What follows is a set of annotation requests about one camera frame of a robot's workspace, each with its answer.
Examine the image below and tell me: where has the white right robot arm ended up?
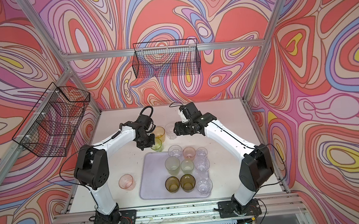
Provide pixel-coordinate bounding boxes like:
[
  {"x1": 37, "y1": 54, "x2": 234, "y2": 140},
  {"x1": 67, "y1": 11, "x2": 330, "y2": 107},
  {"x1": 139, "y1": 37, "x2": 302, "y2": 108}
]
[{"x1": 173, "y1": 102, "x2": 274, "y2": 208}]

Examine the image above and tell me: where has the clear cup back row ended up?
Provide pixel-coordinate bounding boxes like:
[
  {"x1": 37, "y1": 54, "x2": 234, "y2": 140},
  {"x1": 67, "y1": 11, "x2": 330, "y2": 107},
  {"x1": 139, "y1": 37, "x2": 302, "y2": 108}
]
[{"x1": 165, "y1": 122, "x2": 177, "y2": 140}]

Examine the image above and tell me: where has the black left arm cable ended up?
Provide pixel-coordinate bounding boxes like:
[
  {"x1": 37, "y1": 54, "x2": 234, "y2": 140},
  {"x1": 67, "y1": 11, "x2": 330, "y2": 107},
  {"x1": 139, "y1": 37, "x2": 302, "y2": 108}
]
[{"x1": 138, "y1": 105, "x2": 155, "y2": 119}]

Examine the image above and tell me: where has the amber yellow cup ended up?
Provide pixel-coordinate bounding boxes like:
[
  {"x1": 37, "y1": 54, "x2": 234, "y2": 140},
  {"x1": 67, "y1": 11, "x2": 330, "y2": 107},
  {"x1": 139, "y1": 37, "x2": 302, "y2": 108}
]
[{"x1": 153, "y1": 126, "x2": 166, "y2": 143}]

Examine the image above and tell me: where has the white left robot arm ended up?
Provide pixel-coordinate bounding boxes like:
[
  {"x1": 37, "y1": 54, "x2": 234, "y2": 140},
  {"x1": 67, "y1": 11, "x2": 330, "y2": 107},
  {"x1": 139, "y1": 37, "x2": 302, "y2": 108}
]
[{"x1": 74, "y1": 114, "x2": 155, "y2": 216}]

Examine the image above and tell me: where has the lavender tray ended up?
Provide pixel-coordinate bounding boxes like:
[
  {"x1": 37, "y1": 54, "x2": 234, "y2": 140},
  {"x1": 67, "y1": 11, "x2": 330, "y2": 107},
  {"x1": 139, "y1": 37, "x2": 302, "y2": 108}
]
[{"x1": 139, "y1": 152, "x2": 211, "y2": 200}]

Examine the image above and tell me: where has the black wire basket left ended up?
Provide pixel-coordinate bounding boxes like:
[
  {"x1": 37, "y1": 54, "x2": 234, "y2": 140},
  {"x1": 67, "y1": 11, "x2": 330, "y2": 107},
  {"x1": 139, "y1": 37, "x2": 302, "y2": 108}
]
[{"x1": 12, "y1": 83, "x2": 91, "y2": 157}]

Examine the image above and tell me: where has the pink cup back row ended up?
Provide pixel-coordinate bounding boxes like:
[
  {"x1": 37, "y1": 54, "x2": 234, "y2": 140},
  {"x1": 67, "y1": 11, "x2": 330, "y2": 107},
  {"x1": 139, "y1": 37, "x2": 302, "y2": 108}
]
[{"x1": 183, "y1": 147, "x2": 196, "y2": 160}]

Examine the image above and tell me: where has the brown olive textured cup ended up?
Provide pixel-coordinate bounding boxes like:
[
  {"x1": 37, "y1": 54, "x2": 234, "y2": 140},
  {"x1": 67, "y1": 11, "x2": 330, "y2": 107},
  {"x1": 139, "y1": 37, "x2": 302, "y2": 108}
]
[{"x1": 180, "y1": 174, "x2": 196, "y2": 193}]

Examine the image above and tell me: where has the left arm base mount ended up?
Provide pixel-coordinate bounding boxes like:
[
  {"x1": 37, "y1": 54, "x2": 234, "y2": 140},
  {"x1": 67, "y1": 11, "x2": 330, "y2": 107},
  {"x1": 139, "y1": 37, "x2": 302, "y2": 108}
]
[{"x1": 93, "y1": 209, "x2": 137, "y2": 224}]

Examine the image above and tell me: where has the clear cup front row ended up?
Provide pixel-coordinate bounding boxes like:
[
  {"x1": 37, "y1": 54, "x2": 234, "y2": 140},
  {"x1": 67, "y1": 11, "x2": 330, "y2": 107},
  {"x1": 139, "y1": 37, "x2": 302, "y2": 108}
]
[{"x1": 168, "y1": 145, "x2": 183, "y2": 158}]

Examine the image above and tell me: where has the black wire basket back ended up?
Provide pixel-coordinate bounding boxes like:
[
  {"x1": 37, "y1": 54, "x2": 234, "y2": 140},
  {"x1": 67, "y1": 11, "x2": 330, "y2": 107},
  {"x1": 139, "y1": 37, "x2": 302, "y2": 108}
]
[{"x1": 132, "y1": 37, "x2": 201, "y2": 79}]

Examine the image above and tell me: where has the clear cup row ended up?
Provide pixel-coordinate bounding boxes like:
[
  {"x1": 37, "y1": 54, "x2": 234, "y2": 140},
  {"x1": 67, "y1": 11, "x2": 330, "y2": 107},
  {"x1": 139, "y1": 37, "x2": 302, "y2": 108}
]
[
  {"x1": 165, "y1": 122, "x2": 177, "y2": 140},
  {"x1": 168, "y1": 145, "x2": 183, "y2": 158}
]

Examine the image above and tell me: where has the pale green textured cup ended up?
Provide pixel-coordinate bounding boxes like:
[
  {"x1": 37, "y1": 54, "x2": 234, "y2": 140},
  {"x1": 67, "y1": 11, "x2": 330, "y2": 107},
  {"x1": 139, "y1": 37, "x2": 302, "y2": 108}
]
[{"x1": 180, "y1": 159, "x2": 194, "y2": 174}]

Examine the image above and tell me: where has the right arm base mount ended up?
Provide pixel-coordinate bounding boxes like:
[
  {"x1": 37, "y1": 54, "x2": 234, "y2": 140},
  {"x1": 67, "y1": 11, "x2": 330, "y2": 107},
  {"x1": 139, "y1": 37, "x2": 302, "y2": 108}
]
[{"x1": 216, "y1": 198, "x2": 262, "y2": 219}]

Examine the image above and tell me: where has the pale yellow textured cup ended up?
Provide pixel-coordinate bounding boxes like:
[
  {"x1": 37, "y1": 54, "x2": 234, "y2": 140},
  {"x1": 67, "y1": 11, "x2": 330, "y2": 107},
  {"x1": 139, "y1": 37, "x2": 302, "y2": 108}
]
[{"x1": 165, "y1": 156, "x2": 181, "y2": 176}]

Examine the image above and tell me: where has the large clear cup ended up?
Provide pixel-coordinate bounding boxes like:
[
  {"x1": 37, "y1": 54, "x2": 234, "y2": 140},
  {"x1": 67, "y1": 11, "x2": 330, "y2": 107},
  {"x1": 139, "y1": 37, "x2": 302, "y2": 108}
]
[{"x1": 195, "y1": 178, "x2": 213, "y2": 196}]

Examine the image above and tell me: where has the black wire basket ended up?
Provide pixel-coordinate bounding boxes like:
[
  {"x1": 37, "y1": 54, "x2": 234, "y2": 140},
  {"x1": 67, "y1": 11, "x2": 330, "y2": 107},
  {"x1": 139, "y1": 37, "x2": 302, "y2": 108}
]
[
  {"x1": 12, "y1": 83, "x2": 91, "y2": 157},
  {"x1": 132, "y1": 37, "x2": 201, "y2": 79}
]

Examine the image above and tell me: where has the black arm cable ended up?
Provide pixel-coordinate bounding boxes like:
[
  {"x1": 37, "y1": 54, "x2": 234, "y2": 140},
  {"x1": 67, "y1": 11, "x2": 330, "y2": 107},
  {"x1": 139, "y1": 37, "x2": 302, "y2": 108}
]
[
  {"x1": 138, "y1": 105, "x2": 155, "y2": 119},
  {"x1": 168, "y1": 94, "x2": 291, "y2": 224}
]

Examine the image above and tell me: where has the small clear cup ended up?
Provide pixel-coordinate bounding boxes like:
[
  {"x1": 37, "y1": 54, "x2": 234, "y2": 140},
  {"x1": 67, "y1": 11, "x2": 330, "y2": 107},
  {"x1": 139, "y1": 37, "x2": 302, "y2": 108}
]
[{"x1": 196, "y1": 147, "x2": 208, "y2": 157}]

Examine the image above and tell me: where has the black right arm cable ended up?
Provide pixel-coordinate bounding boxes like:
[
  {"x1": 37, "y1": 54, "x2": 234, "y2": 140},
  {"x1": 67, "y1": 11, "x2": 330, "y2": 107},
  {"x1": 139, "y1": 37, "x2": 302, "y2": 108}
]
[{"x1": 168, "y1": 94, "x2": 291, "y2": 224}]

